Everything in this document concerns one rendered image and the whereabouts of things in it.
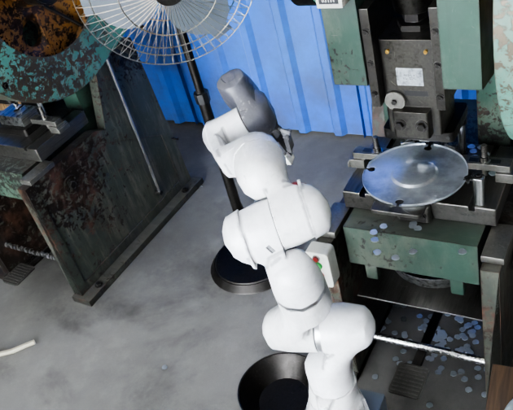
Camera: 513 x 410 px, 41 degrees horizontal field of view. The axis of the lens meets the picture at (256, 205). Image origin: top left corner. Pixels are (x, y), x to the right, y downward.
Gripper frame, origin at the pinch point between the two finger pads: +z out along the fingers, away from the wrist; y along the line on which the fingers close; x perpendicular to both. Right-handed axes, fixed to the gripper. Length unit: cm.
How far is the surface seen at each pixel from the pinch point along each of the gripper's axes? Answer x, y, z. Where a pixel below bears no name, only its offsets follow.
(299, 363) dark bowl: -47, -7, 70
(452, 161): 11.8, 42.0, 16.2
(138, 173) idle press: 19, -117, 78
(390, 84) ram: 20.2, 27.6, -8.3
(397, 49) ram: 24.8, 30.6, -17.6
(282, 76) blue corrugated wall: 97, -80, 108
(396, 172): 4.3, 28.8, 12.0
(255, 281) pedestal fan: -17, -44, 86
